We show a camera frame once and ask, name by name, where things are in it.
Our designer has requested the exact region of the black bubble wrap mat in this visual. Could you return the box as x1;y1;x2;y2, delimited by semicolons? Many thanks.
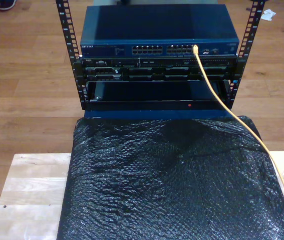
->
56;115;284;240

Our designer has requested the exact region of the black rack server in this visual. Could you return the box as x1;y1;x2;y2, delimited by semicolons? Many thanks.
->
81;57;238;82

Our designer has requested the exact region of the person's shoe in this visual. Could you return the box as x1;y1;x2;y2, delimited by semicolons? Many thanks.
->
0;0;17;11

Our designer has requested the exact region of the black perforated rack post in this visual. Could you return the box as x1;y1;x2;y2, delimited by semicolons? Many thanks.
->
228;0;267;110
55;0;87;111

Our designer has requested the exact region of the yellow network cable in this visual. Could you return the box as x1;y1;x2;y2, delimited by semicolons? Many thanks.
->
193;44;284;209

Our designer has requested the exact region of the blue network switch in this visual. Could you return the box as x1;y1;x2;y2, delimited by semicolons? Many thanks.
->
80;4;239;59

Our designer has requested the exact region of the white crumpled paper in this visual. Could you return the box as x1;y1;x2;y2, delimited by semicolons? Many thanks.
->
260;9;277;22

